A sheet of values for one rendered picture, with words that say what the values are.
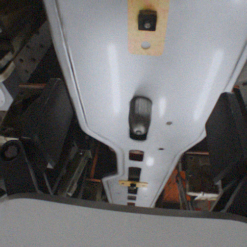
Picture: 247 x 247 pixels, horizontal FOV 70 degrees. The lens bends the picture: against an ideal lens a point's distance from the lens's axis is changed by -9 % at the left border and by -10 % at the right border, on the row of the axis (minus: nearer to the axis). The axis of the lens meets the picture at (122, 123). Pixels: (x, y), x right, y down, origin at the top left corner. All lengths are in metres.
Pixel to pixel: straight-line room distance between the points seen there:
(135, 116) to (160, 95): 0.04
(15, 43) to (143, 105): 0.17
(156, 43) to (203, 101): 0.11
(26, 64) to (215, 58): 0.62
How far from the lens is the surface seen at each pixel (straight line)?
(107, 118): 0.31
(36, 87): 0.38
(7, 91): 0.74
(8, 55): 0.21
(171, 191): 0.90
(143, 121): 0.24
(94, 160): 0.76
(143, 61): 0.23
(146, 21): 0.19
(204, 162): 0.55
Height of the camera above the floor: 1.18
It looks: 35 degrees down
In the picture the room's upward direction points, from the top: 171 degrees counter-clockwise
